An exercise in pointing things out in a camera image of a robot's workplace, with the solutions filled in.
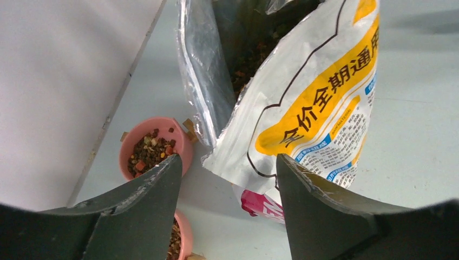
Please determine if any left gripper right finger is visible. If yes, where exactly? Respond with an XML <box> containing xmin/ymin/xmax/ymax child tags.
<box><xmin>276</xmin><ymin>154</ymin><xmax>458</xmax><ymax>259</ymax></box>

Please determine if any empty pink bowl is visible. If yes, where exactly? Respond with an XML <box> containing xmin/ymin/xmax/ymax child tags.
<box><xmin>119</xmin><ymin>117</ymin><xmax>198</xmax><ymax>180</ymax></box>

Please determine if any pink bowl with kibble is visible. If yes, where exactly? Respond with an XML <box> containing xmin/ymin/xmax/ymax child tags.
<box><xmin>166</xmin><ymin>210</ymin><xmax>206</xmax><ymax>260</ymax></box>

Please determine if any cat food bag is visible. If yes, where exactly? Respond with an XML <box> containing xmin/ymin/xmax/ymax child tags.
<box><xmin>177</xmin><ymin>1</ymin><xmax>379</xmax><ymax>223</ymax></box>

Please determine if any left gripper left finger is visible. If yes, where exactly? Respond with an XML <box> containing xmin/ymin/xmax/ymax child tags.
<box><xmin>1</xmin><ymin>155</ymin><xmax>182</xmax><ymax>259</ymax></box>

